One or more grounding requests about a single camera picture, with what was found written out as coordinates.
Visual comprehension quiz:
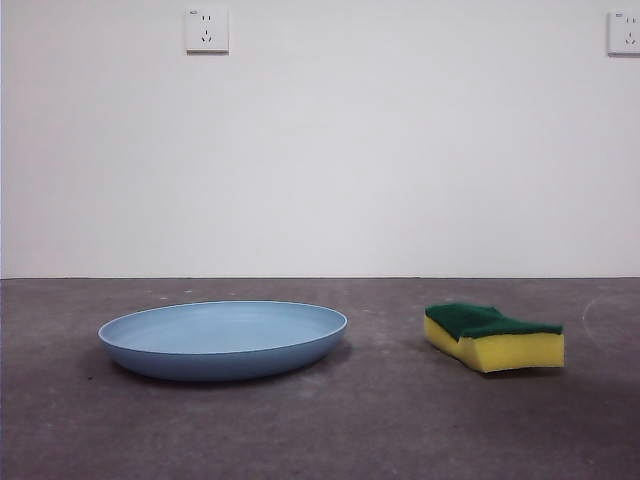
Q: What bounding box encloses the yellow and green sponge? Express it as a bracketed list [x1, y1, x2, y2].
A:
[423, 302, 566, 375]

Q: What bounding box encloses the white wall socket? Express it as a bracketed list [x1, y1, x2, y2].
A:
[607, 10, 640, 58]
[185, 5, 231, 55]

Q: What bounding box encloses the light blue round plate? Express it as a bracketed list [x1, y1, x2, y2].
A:
[97, 299, 350, 383]

